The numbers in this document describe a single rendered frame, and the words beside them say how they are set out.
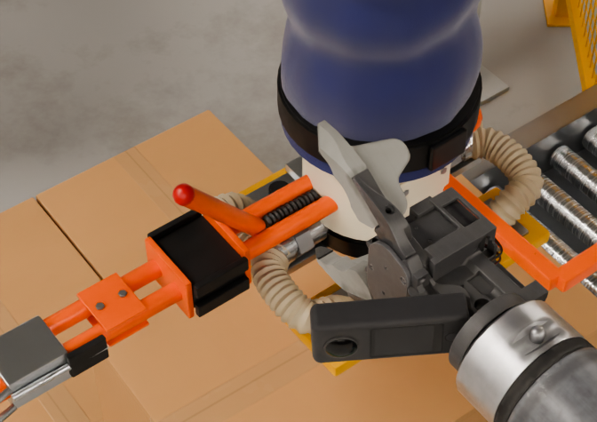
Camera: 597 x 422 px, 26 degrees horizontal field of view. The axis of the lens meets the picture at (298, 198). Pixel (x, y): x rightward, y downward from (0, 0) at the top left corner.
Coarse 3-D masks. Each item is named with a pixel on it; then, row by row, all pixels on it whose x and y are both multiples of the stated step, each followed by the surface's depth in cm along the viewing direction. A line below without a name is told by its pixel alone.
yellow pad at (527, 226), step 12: (492, 192) 164; (528, 216) 161; (516, 228) 159; (528, 228) 160; (540, 228) 160; (528, 240) 159; (540, 240) 159; (504, 252) 157; (504, 264) 157; (336, 288) 154; (300, 336) 150; (360, 360) 148; (336, 372) 147
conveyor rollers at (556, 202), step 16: (592, 128) 256; (592, 144) 255; (560, 160) 251; (576, 160) 250; (544, 176) 247; (576, 176) 249; (592, 176) 247; (544, 192) 245; (560, 192) 244; (592, 192) 246; (544, 208) 246; (560, 208) 242; (576, 208) 241; (576, 224) 240; (592, 224) 239; (560, 240) 236; (592, 240) 238; (560, 256) 234; (592, 288) 229
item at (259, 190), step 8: (272, 176) 166; (280, 176) 165; (288, 176) 165; (256, 184) 165; (264, 184) 165; (272, 184) 161; (280, 184) 161; (240, 192) 164; (248, 192) 164; (256, 192) 163; (264, 192) 163; (272, 192) 160; (256, 200) 163
